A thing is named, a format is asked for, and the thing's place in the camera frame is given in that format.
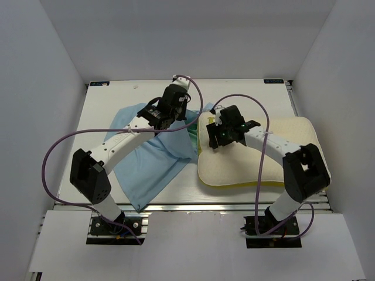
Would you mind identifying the left blue corner label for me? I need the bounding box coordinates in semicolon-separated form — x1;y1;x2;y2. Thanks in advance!
89;81;110;87

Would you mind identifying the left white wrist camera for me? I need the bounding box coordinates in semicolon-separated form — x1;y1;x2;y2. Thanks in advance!
171;74;190;91

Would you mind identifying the purple cable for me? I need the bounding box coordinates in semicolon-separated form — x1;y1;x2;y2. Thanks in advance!
210;94;316;237
42;74;204;245

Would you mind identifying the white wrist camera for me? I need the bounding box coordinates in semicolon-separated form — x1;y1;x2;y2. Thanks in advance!
210;105;225;126
171;74;190;91

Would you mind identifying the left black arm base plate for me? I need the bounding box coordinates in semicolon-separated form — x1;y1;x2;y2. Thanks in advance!
86;216;148;246

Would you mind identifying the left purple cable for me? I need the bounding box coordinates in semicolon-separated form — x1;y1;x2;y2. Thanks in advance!
42;74;204;245

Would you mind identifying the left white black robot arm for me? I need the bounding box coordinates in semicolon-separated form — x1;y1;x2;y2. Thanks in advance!
70;79;189;234

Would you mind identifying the blue corner label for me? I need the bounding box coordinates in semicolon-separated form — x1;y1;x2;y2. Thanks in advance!
263;79;284;84
89;81;110;87

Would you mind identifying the cream yellow-edged pillow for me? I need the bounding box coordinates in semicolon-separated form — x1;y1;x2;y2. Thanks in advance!
197;112;323;187

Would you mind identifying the right blue corner label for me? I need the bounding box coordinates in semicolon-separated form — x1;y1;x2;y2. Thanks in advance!
263;79;284;84

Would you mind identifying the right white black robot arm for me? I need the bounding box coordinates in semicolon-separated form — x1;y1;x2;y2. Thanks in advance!
206;105;331;235

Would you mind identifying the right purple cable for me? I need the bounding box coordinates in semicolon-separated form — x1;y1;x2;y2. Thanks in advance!
210;94;316;237

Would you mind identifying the aluminium table front rail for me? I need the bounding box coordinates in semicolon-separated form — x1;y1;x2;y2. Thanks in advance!
53;203;331;212

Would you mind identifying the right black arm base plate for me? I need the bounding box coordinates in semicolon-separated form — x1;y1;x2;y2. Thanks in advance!
240;216;302;249

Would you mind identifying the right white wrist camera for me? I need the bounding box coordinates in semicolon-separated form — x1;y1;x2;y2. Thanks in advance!
210;105;225;126

